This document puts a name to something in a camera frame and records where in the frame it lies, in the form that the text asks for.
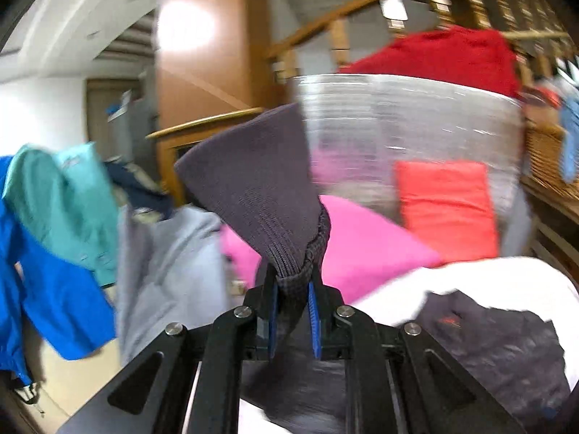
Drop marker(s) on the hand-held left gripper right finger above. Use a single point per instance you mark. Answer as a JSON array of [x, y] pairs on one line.
[[315, 327]]

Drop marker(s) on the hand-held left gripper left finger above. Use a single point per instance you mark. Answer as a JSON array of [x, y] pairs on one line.
[[272, 323]]

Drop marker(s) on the black puffer jacket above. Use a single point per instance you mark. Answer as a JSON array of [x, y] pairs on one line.
[[253, 181]]

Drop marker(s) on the pink garment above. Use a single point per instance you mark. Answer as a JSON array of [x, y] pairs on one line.
[[362, 244]]

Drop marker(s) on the grey garment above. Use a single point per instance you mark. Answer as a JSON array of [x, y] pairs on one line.
[[172, 271]]

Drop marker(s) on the orange-red garment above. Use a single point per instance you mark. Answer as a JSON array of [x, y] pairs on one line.
[[443, 208]]

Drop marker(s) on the navy garment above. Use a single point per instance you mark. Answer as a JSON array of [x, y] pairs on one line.
[[140, 190]]

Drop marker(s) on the white fleece blanket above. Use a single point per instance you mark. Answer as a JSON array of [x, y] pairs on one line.
[[497, 275]]

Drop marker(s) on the blue jacket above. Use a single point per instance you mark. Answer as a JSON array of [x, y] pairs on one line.
[[54, 289]]

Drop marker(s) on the clear plastic bin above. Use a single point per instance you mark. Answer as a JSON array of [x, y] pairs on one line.
[[384, 113]]

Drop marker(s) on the teal shirt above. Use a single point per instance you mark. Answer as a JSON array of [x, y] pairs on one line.
[[59, 199]]

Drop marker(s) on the wooden cabinet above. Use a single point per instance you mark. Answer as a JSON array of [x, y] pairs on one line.
[[203, 77]]

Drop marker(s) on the brown door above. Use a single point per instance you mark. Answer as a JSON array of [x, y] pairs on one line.
[[102, 99]]

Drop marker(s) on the wicker basket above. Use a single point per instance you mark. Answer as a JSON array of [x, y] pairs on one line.
[[543, 158]]

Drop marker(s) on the wooden headboard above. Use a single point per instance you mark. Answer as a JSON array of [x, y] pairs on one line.
[[316, 31]]

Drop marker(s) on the red garment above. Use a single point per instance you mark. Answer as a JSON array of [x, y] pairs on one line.
[[443, 58]]

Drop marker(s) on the light blue cloth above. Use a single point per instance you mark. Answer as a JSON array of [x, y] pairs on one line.
[[570, 140]]

